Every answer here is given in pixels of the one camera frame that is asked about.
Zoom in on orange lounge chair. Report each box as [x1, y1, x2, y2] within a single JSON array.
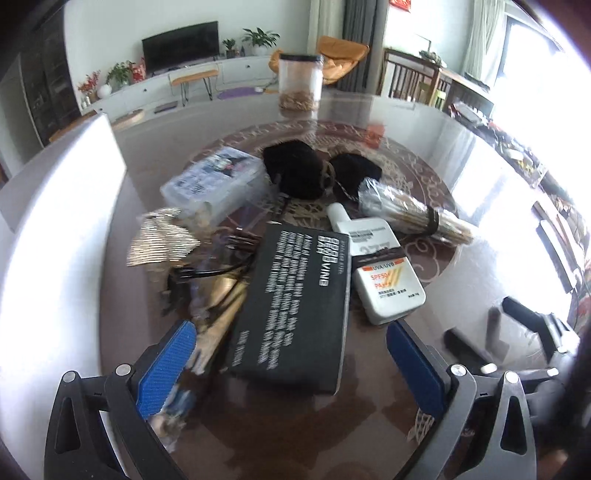
[[269, 35, 371, 88]]

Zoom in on grey curtain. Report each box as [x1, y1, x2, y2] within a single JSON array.
[[344, 0, 387, 48]]

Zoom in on clear plastic storage box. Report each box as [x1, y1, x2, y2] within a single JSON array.
[[160, 147, 269, 228]]

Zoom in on black box with white print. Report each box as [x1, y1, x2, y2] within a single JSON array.
[[225, 223, 352, 396]]

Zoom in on red flowers in vase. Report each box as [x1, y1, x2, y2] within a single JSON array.
[[77, 71, 101, 106]]

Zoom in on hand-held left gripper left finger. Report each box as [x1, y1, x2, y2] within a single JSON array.
[[44, 318, 199, 480]]

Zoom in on clear jar with black lid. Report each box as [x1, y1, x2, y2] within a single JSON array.
[[278, 54, 324, 112]]

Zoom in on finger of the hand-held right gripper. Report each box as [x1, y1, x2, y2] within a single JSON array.
[[502, 296, 561, 332], [442, 329, 561, 379]]

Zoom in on dark glass display cabinet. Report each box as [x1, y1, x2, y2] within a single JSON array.
[[17, 31, 80, 145]]

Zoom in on large green potted plant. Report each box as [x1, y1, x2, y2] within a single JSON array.
[[241, 27, 281, 57]]

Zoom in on wooden stool with metal legs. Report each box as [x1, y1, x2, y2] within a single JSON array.
[[169, 68, 221, 108]]

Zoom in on purple floor mat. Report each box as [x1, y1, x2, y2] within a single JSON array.
[[216, 85, 265, 101]]

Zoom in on white television cabinet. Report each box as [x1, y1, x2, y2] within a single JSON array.
[[90, 54, 282, 121]]

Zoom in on white sunscreen tube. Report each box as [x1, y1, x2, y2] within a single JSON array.
[[327, 202, 426, 327]]

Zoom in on black hair pins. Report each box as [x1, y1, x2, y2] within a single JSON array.
[[167, 230, 260, 289]]

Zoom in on cluttered wooden side desk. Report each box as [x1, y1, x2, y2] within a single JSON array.
[[434, 65, 591, 222]]

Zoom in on bushy green potted plant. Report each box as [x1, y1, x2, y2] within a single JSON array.
[[105, 61, 136, 92]]

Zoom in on bundle of wooden sticks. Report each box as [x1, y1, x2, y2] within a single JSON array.
[[357, 176, 479, 246]]

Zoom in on wooden dining chair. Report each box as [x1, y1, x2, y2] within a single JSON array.
[[382, 47, 454, 106]]

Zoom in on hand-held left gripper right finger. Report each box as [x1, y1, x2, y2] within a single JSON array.
[[385, 318, 539, 480]]

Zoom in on black television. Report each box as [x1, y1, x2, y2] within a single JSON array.
[[141, 20, 221, 75]]

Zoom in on white curtain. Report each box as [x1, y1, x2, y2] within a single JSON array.
[[308, 0, 346, 52]]

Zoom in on silver foil wrapper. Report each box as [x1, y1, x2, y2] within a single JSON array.
[[126, 207, 202, 269]]

